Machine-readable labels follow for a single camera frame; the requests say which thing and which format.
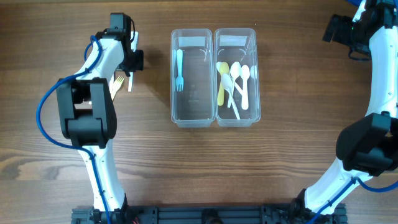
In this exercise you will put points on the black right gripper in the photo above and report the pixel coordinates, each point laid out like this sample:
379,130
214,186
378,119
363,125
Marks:
344,22

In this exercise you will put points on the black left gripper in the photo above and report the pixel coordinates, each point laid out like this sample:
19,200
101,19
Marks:
138,62

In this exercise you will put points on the white plastic fork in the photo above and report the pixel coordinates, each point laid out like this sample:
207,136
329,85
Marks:
130,81

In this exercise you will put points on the pale blue plastic fork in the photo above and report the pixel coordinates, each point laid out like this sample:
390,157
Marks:
179,79

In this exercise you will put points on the beige plastic spoon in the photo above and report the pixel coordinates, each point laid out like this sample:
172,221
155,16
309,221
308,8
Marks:
220,98

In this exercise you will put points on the white thin plastic spoon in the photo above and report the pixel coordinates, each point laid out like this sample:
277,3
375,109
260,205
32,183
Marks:
228,84

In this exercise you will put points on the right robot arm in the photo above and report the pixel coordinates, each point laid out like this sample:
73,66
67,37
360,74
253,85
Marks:
368,147

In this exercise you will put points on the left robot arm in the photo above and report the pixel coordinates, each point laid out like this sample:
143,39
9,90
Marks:
88,118

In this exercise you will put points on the clear plastic container left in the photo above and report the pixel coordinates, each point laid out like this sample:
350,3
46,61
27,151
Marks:
195,106

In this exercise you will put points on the clear plastic container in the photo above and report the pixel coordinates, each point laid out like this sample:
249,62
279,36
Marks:
195,106
238,45

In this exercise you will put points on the clear plastic container right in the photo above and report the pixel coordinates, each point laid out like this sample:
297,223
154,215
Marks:
238,45

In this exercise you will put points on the beige plastic fork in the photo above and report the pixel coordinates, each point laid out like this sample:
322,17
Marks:
118,83

